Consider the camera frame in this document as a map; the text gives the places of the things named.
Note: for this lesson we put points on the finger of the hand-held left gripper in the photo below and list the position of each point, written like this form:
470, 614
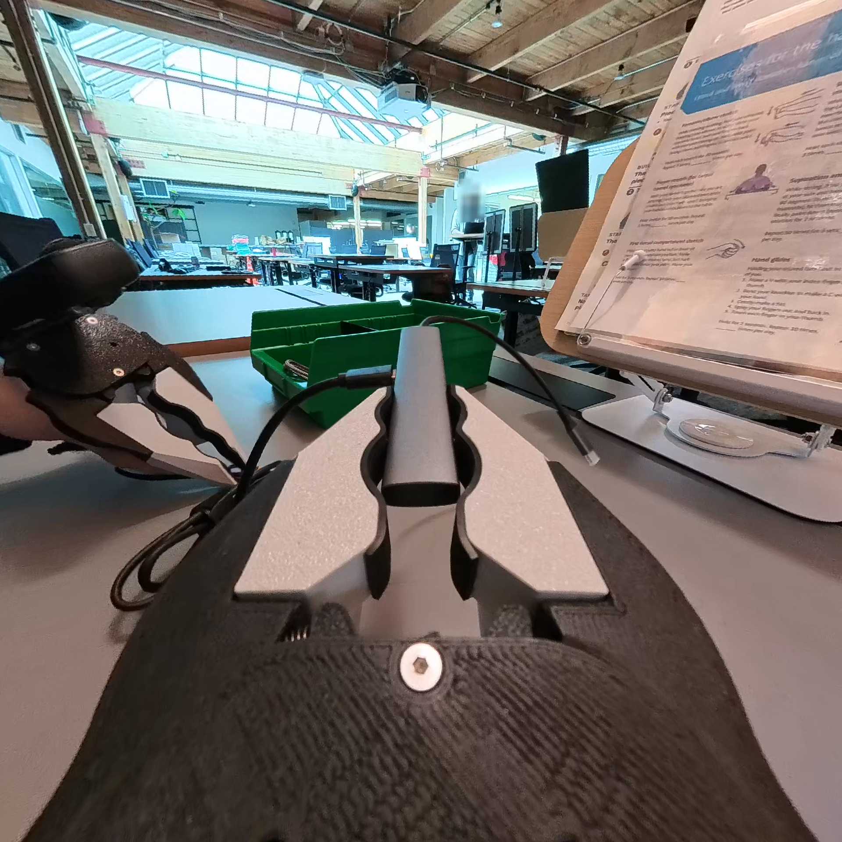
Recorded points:
141, 431
197, 414

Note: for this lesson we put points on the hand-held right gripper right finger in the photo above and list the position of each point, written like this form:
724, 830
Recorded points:
533, 519

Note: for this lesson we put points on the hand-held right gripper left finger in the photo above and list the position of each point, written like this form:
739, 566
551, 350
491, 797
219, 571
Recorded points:
309, 513

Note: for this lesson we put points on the grey USB hub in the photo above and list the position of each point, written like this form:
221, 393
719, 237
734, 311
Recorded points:
421, 421

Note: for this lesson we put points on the green plastic bin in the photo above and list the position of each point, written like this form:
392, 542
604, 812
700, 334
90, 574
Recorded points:
342, 348

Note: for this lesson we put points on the grey desk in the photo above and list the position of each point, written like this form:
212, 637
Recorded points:
66, 526

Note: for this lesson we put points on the person's left hand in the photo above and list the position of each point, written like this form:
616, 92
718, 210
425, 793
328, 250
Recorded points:
20, 411

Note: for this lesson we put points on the black flat strip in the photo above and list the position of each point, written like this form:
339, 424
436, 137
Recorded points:
559, 385

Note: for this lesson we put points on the white book stand base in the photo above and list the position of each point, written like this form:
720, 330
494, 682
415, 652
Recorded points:
756, 473

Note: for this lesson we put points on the dark wooden table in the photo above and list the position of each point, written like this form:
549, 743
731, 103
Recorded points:
388, 271

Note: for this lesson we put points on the black office chair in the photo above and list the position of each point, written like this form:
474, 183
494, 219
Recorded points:
446, 266

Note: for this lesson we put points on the small wooden book stand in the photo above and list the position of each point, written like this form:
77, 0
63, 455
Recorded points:
566, 237

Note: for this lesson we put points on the black standing screen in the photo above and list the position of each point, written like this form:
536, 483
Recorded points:
524, 228
495, 230

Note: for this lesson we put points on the large white instruction sheet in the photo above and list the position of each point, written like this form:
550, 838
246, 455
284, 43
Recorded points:
618, 223

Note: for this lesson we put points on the printed exercise sheet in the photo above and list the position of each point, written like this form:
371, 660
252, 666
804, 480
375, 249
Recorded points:
723, 230

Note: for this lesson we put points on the ceiling projector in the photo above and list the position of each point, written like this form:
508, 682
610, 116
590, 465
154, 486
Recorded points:
404, 98

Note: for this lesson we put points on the ceiling spot lamp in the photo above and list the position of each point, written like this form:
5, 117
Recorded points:
496, 16

